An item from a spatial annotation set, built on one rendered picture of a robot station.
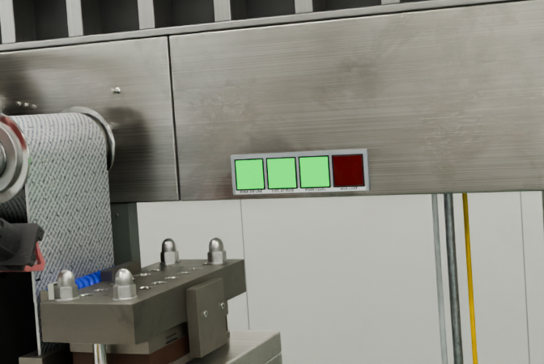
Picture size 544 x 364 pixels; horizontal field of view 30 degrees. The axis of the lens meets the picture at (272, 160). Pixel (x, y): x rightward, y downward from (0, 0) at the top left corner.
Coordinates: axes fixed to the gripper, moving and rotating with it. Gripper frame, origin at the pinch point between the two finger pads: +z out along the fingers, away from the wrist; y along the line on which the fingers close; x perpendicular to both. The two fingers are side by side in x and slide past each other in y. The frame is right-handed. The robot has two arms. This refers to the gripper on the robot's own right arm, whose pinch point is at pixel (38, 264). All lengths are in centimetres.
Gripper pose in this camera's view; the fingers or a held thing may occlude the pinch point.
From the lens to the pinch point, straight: 163.9
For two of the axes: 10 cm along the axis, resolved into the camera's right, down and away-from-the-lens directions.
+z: 3.6, 4.3, 8.3
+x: 1.3, -9.0, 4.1
